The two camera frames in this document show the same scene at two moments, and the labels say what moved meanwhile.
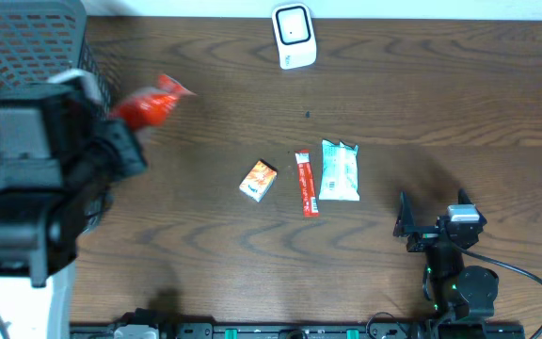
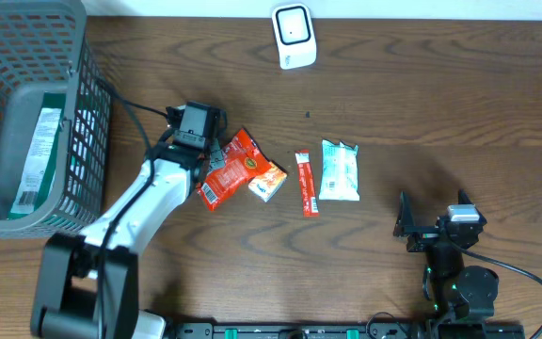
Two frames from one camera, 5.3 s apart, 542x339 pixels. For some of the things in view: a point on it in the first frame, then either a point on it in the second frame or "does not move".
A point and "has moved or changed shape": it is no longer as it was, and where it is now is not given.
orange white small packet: (259, 180) has moved or changed shape
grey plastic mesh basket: (16, 43) does not move
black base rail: (300, 330) does not move
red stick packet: (308, 185) does not move
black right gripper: (405, 219) does not move
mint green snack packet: (339, 172) does not move
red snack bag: (147, 108) to (244, 161)
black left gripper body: (107, 152) to (213, 157)
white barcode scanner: (294, 36) does not move
